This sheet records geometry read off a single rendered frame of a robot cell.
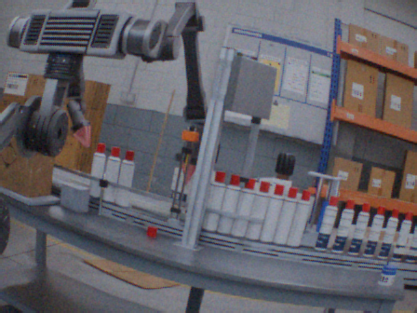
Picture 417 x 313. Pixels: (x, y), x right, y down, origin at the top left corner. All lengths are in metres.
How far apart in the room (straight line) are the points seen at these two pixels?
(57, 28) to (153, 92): 5.18
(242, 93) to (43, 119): 0.75
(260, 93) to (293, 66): 4.37
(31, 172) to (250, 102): 0.82
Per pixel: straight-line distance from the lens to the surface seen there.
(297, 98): 6.70
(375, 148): 6.80
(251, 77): 2.34
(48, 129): 1.91
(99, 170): 2.63
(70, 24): 1.94
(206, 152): 2.34
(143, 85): 7.12
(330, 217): 2.41
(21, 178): 2.38
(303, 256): 2.40
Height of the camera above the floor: 1.26
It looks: 3 degrees down
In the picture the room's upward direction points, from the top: 12 degrees clockwise
